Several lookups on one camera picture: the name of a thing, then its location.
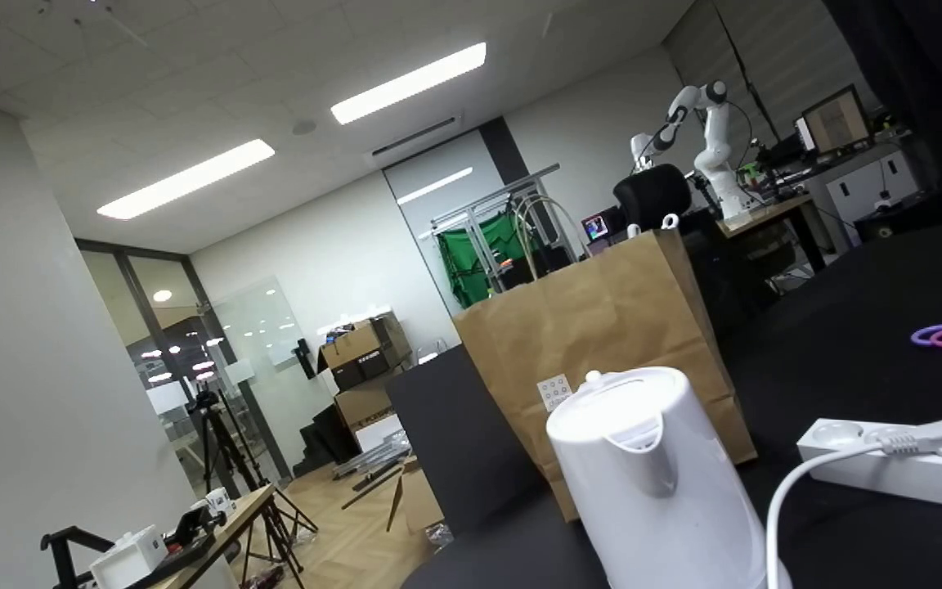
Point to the wooden desk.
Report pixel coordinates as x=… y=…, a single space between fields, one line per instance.
x=784 y=209

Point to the metal clothes rack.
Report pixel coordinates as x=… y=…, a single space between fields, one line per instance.
x=538 y=220

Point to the stacked cardboard boxes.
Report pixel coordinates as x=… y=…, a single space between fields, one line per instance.
x=362 y=360

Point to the wooden side table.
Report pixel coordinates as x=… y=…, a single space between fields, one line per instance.
x=263 y=523

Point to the white power strip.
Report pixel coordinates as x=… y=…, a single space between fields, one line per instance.
x=877 y=456

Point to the black camera tripod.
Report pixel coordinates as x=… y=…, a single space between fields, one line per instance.
x=229 y=450

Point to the green cloth on rack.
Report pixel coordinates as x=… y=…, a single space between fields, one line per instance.
x=464 y=265

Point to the computer monitor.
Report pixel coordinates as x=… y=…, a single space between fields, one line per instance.
x=836 y=123

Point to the white drawer cabinet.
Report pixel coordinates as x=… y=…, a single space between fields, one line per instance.
x=872 y=185

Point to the white electric kettle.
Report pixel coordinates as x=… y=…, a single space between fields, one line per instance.
x=654 y=490

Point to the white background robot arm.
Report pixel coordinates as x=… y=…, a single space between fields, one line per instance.
x=711 y=103

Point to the black office chair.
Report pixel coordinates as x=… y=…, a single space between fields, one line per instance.
x=653 y=193

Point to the dark grey panel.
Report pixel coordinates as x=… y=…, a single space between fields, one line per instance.
x=464 y=444

